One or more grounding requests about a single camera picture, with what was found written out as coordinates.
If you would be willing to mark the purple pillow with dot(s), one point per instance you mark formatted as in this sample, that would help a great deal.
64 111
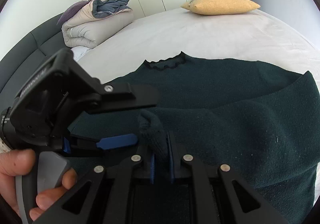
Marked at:
71 11

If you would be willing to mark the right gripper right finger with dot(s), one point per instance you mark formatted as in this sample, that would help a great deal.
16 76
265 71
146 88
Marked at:
219 193

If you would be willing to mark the yellow pillow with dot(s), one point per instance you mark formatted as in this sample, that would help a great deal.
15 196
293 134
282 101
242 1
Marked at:
220 7

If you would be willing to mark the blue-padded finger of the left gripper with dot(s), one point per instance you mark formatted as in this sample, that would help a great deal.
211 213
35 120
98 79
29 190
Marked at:
75 144

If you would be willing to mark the white bed sheet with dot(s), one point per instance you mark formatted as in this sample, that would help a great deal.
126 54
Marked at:
252 36

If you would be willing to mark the person's left hand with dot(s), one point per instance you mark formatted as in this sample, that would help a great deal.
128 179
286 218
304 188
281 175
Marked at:
20 162

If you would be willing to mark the folded beige duvet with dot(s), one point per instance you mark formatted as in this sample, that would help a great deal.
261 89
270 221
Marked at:
85 30

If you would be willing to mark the dark grey upholstered headboard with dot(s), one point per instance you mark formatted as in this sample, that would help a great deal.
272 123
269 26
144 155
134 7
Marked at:
26 56

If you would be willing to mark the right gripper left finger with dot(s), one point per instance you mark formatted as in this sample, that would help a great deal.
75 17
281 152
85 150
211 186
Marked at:
103 194

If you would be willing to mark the white pillow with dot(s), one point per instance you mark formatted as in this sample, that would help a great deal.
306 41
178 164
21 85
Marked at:
79 52

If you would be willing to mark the blue-grey crumpled garment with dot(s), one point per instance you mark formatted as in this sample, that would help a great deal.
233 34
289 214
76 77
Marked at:
104 8

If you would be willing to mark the dark green knit sweater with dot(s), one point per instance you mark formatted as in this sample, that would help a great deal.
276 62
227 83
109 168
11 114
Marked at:
260 119

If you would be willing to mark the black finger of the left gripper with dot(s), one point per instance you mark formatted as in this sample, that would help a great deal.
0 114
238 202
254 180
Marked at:
116 97

